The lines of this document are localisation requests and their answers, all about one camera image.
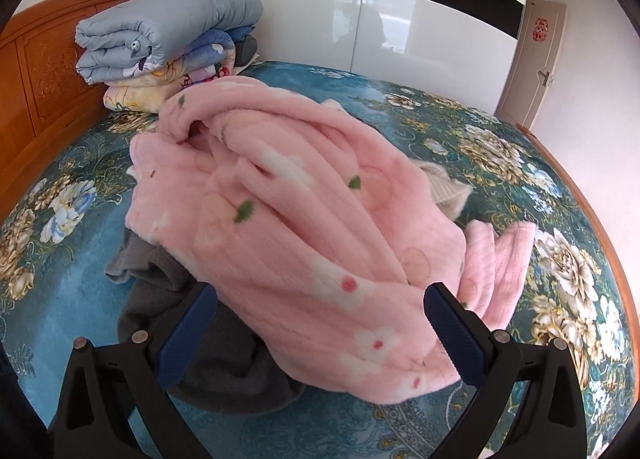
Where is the beige knit garment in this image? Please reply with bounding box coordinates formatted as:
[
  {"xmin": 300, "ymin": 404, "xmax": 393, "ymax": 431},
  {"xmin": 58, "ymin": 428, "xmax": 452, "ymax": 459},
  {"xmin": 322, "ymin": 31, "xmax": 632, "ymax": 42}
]
[{"xmin": 417, "ymin": 161, "xmax": 473, "ymax": 220}]

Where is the folded floral quilt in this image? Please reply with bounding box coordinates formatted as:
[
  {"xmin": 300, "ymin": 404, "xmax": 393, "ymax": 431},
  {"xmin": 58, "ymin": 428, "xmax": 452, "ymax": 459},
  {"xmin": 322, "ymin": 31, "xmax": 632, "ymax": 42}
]
[{"xmin": 103, "ymin": 26, "xmax": 256, "ymax": 114}]

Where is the carved wooden headboard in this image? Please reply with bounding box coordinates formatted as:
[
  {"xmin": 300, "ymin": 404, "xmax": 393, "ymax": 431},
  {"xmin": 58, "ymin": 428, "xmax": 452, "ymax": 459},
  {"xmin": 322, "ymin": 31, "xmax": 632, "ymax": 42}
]
[{"xmin": 0, "ymin": 0, "xmax": 193, "ymax": 220}]

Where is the white and black wardrobe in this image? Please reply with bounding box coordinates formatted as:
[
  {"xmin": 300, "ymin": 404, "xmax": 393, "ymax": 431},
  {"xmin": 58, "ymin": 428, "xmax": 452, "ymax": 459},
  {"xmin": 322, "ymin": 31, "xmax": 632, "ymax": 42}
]
[{"xmin": 200, "ymin": 0, "xmax": 531, "ymax": 114}]

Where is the grey garment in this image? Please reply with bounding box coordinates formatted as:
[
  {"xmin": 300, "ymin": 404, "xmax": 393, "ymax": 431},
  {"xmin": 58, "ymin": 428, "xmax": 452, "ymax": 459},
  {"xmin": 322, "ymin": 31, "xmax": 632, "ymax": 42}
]
[{"xmin": 104, "ymin": 226, "xmax": 306, "ymax": 415}]

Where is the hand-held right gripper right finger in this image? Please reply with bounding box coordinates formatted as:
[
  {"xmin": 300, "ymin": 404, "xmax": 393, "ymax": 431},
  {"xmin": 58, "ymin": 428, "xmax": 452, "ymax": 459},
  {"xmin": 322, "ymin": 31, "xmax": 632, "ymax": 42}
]
[{"xmin": 422, "ymin": 282, "xmax": 592, "ymax": 459}]

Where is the dark grey pillow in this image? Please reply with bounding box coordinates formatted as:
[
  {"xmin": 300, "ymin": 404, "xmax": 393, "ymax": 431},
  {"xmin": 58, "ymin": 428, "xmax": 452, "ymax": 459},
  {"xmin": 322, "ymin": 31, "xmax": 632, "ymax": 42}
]
[{"xmin": 235, "ymin": 36, "xmax": 259, "ymax": 68}]

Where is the teal floral blanket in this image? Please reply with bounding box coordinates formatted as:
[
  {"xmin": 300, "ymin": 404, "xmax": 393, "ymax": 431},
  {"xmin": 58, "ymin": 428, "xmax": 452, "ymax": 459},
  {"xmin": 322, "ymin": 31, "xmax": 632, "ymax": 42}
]
[{"xmin": 0, "ymin": 59, "xmax": 628, "ymax": 459}]

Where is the pink fleece garment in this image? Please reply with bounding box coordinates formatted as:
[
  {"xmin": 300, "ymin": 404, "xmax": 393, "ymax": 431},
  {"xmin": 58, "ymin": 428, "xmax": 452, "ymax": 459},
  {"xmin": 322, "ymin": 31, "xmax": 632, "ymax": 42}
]
[{"xmin": 125, "ymin": 76, "xmax": 538, "ymax": 405}]

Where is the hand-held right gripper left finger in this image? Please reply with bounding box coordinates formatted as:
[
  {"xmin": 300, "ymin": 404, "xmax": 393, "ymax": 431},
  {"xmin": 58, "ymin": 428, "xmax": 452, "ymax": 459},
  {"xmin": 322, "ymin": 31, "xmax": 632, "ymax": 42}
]
[{"xmin": 47, "ymin": 282, "xmax": 219, "ymax": 459}]

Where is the folded grey-blue quilt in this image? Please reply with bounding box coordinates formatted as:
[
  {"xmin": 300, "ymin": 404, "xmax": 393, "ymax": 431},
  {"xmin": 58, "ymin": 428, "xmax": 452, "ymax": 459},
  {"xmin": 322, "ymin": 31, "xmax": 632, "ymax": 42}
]
[{"xmin": 75, "ymin": 0, "xmax": 265, "ymax": 86}]

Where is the beige door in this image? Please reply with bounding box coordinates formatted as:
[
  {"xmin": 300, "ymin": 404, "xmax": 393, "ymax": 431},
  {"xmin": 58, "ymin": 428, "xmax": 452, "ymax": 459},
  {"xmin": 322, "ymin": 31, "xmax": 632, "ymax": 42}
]
[{"xmin": 495, "ymin": 0, "xmax": 568, "ymax": 130}]

